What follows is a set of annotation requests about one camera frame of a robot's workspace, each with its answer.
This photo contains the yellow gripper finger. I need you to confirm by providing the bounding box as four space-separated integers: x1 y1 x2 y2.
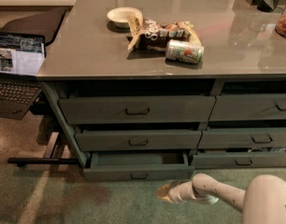
156 181 179 203

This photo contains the grey drawer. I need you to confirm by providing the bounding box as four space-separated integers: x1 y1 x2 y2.
84 151 193 182
209 94 286 121
75 130 201 151
192 152 286 169
58 95 215 124
198 128 286 149

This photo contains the grey drawer cabinet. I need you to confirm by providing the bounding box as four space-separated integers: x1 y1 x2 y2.
38 0 286 168

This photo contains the green soda can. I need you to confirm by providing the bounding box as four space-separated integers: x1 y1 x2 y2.
165 40 204 63

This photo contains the black laptop stand base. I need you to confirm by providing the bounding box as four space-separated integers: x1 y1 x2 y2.
7 132 79 167

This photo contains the brown snack chip bag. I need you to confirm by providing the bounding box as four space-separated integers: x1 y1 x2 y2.
127 16 200 51

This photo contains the white ceramic bowl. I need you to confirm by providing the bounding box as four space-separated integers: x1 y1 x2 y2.
107 7 142 29

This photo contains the open black laptop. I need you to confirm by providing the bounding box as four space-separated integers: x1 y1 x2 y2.
0 32 46 119

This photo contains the black office chair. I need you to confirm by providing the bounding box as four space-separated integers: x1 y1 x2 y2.
0 7 66 46

